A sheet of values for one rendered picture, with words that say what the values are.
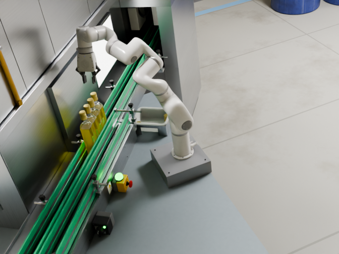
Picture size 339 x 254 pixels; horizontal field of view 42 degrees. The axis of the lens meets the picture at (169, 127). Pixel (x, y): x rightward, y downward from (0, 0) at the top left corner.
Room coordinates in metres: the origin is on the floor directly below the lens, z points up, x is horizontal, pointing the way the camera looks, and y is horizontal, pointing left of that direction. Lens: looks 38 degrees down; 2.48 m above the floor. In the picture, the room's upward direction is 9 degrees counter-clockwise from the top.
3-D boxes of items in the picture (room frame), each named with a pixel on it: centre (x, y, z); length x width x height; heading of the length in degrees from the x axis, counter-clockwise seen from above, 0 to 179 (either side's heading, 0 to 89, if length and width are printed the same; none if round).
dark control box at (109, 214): (1.47, 0.39, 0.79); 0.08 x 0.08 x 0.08; 71
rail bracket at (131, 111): (2.16, 0.23, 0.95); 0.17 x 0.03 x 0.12; 71
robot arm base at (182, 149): (1.87, -0.07, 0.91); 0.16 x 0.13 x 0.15; 117
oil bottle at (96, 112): (2.03, 0.41, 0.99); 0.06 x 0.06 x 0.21; 70
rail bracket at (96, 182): (1.58, 0.38, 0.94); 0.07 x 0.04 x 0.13; 71
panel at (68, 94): (2.38, 0.43, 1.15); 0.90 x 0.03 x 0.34; 161
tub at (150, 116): (2.24, 0.10, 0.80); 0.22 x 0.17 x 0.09; 71
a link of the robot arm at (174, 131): (1.85, -0.06, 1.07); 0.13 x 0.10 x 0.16; 18
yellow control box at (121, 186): (1.73, 0.31, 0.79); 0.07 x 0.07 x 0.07; 71
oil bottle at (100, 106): (2.09, 0.39, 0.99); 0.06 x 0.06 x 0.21; 71
